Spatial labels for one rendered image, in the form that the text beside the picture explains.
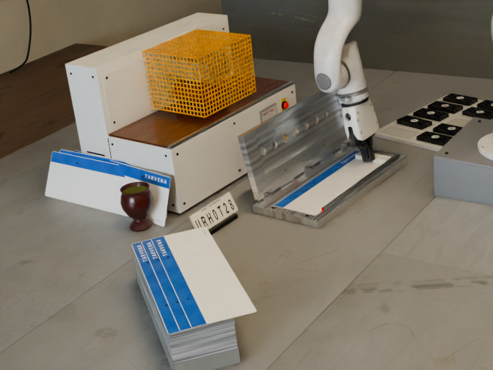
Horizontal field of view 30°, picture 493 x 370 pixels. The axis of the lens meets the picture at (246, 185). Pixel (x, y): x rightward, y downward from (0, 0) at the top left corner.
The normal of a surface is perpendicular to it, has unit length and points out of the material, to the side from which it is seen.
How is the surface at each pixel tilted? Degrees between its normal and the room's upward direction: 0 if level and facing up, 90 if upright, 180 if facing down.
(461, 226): 0
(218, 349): 90
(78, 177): 63
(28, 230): 0
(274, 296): 0
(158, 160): 90
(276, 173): 79
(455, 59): 90
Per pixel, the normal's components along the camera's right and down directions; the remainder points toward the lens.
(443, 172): -0.54, 0.40
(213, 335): 0.29, 0.36
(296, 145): 0.75, 0.00
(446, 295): -0.11, -0.91
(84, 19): 0.83, 0.14
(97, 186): -0.56, -0.07
